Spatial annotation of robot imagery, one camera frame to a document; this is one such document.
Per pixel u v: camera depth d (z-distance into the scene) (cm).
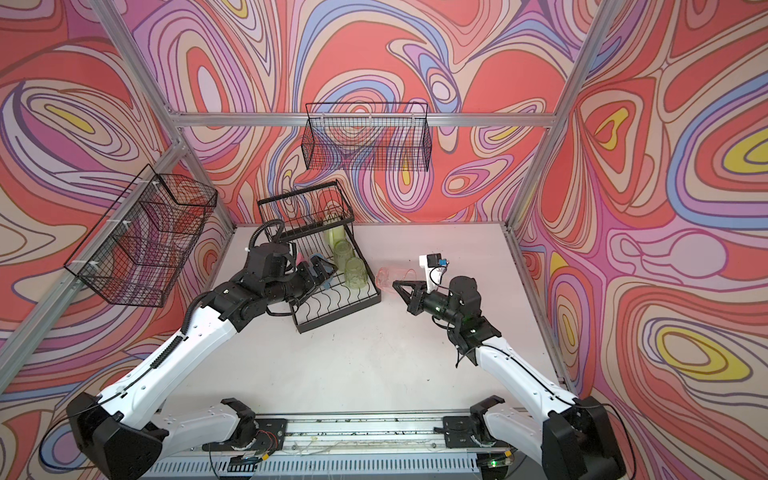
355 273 96
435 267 67
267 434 73
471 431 70
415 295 66
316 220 122
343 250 102
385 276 84
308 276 64
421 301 66
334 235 104
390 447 73
